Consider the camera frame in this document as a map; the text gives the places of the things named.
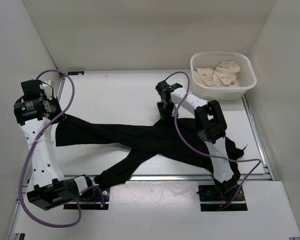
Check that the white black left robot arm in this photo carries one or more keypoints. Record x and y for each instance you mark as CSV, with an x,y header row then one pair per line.
x,y
51,189

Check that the dark label sticker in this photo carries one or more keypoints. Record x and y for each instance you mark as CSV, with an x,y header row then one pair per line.
x,y
76,73

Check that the beige crumpled garment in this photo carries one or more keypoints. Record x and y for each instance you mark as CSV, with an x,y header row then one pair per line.
x,y
225,74

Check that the aluminium front rail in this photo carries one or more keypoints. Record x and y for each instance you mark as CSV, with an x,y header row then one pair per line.
x,y
160,178

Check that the white plastic basket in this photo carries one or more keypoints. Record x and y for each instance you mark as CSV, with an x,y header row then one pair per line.
x,y
245,81

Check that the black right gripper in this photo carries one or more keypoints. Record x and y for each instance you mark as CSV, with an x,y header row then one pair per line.
x,y
163,114

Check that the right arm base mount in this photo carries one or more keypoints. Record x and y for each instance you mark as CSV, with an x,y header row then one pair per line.
x,y
212,199

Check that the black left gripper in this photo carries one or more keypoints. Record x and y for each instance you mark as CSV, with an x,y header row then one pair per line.
x,y
52,99

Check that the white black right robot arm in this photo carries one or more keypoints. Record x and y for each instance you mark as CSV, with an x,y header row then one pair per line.
x,y
210,126

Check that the black trousers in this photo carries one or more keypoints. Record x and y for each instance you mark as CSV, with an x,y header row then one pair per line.
x,y
175,139

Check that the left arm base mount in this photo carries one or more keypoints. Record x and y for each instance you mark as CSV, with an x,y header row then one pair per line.
x,y
94,199

